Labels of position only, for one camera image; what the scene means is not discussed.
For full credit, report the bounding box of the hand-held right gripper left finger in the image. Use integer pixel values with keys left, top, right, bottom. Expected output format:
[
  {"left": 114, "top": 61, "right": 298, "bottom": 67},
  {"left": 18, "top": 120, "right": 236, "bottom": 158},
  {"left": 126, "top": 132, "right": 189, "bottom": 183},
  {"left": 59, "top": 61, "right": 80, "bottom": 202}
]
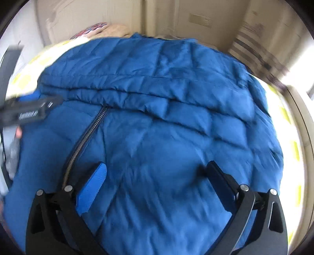
[{"left": 26, "top": 162, "right": 108, "bottom": 255}]

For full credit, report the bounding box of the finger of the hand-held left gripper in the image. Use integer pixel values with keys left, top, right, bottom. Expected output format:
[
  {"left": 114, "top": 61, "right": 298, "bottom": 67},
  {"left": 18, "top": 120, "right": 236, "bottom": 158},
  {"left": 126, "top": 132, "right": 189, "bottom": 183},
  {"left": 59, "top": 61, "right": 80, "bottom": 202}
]
[{"left": 20, "top": 90, "right": 65, "bottom": 111}]

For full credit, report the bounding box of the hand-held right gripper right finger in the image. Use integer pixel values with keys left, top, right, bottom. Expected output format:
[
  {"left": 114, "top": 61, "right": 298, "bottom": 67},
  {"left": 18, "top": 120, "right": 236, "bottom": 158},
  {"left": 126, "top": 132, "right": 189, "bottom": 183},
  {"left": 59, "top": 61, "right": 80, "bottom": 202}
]
[{"left": 206, "top": 160, "right": 288, "bottom": 255}]

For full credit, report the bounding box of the blue puffer jacket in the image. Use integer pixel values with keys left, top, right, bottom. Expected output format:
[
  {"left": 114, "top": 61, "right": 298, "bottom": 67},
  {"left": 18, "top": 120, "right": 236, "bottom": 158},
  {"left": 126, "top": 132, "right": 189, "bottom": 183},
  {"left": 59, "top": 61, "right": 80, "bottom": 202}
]
[{"left": 5, "top": 33, "right": 285, "bottom": 255}]

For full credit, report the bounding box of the yellow checked bed sheet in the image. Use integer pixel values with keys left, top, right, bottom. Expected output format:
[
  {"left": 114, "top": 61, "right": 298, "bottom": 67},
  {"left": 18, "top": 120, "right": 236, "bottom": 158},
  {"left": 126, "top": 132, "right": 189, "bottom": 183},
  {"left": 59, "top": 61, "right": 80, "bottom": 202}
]
[{"left": 10, "top": 37, "right": 306, "bottom": 248}]

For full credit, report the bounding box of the patterned red pillow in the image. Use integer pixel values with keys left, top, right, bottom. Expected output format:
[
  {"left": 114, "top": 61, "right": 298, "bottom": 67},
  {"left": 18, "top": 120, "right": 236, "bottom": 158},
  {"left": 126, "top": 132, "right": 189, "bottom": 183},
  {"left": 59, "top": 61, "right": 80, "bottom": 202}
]
[{"left": 71, "top": 22, "right": 109, "bottom": 40}]

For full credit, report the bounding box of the white bed headboard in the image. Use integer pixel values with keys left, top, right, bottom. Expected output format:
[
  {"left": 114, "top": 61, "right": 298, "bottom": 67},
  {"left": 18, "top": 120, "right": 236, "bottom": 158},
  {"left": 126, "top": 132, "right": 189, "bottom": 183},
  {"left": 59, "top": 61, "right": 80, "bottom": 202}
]
[{"left": 45, "top": 0, "right": 138, "bottom": 42}]

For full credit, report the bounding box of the plain beige pillow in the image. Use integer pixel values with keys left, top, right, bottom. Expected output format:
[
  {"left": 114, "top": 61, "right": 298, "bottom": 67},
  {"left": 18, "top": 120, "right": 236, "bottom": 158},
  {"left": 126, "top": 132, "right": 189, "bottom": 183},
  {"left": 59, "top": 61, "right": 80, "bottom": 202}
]
[{"left": 98, "top": 24, "right": 133, "bottom": 38}]

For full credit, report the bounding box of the striped printed curtain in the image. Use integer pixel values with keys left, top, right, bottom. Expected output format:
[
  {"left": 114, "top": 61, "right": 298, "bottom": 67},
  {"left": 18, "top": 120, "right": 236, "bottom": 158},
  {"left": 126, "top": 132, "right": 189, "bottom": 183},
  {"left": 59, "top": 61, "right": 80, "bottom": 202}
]
[{"left": 228, "top": 0, "right": 295, "bottom": 91}]

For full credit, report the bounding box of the wall socket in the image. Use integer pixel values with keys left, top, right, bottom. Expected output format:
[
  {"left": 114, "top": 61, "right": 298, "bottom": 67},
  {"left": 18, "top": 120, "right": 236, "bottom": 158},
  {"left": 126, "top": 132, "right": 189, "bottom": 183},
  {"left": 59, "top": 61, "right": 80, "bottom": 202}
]
[{"left": 189, "top": 13, "right": 211, "bottom": 26}]

